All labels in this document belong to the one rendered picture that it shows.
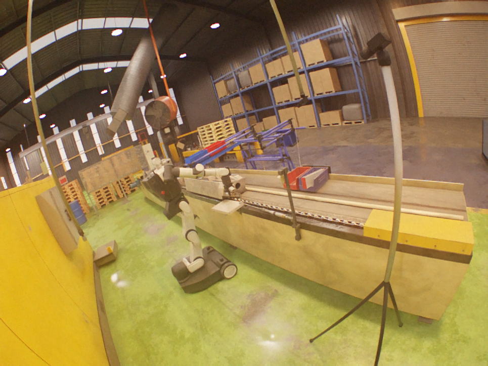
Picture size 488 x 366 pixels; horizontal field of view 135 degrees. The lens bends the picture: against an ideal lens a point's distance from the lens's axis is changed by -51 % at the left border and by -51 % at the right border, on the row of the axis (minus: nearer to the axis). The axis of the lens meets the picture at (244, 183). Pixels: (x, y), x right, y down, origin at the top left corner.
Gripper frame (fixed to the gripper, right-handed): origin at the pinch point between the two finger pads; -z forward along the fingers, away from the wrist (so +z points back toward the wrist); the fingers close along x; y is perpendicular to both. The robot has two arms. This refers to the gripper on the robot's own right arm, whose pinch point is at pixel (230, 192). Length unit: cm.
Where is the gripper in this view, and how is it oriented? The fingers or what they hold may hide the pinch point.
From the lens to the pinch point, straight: 210.2
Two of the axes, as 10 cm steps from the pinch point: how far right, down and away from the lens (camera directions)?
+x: 6.6, -4.1, 6.2
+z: -2.7, -9.1, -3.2
